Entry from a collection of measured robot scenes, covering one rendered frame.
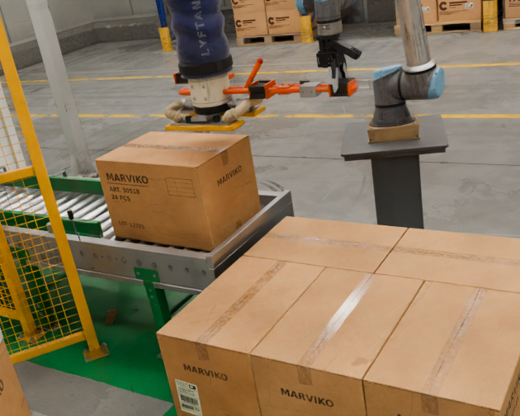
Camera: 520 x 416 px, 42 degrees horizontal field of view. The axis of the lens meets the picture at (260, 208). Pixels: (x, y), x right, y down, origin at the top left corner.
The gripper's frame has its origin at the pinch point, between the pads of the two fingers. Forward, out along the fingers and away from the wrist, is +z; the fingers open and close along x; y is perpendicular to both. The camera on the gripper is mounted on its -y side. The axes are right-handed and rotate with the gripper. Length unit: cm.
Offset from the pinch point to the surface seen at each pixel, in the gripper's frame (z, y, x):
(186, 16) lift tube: -32, 57, 11
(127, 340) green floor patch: 121, 120, 28
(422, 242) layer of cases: 66, -25, -5
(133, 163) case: 27, 94, 21
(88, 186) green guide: 60, 173, -24
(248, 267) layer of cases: 66, 36, 30
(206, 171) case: 30, 58, 17
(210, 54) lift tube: -17, 51, 8
